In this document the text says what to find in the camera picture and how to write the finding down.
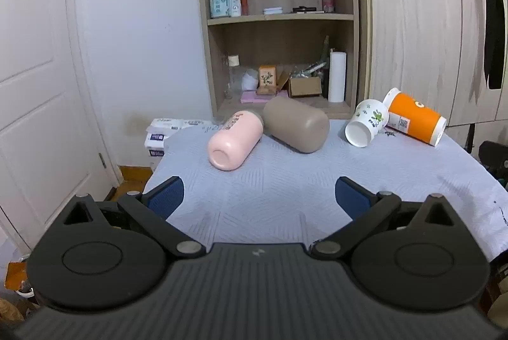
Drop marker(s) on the black chair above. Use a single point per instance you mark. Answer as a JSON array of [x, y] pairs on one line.
[[494, 159]]

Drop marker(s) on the orange packet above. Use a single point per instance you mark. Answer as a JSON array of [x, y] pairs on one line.
[[16, 276]]

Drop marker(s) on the white crumpled paper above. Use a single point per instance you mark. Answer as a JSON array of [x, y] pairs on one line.
[[250, 80]]

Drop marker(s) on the light wooden wardrobe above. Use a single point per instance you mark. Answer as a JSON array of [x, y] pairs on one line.
[[401, 46]]

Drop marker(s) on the white paper towel roll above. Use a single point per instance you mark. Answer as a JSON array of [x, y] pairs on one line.
[[337, 78]]

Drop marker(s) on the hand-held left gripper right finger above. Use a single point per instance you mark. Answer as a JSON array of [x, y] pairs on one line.
[[351, 198]]

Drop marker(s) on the taupe cup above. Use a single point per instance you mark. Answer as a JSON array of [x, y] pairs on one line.
[[297, 123]]

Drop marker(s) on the black hanging ribbon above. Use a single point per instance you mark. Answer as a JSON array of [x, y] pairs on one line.
[[494, 26]]

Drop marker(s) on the pink cup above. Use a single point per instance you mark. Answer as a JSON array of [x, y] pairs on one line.
[[236, 139]]

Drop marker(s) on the pale blue table cloth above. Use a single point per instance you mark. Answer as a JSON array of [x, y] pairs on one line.
[[270, 189]]

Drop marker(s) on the small cardboard box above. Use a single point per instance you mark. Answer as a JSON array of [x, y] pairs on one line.
[[304, 87]]

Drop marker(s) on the small red tube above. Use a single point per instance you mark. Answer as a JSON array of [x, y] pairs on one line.
[[244, 5]]

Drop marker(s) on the white floral paper cup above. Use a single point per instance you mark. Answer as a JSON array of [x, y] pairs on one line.
[[367, 119]]

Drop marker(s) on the pack of white tissues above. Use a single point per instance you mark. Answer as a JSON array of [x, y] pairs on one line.
[[158, 141]]

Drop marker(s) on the orange paper cup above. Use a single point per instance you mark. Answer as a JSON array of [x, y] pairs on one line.
[[416, 118]]

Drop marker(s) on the flat pink box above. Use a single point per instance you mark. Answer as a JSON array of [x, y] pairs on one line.
[[254, 98]]

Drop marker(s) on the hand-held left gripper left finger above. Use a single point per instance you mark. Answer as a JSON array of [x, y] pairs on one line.
[[166, 198]]

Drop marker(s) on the yellow floral box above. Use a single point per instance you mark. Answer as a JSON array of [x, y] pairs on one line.
[[267, 76]]

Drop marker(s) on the clear glass bottle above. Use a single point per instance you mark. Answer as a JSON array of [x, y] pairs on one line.
[[233, 78]]

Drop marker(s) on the white panel door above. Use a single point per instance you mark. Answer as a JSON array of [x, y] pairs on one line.
[[39, 86]]

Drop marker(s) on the flat white tin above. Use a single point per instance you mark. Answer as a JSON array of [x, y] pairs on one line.
[[272, 10]]

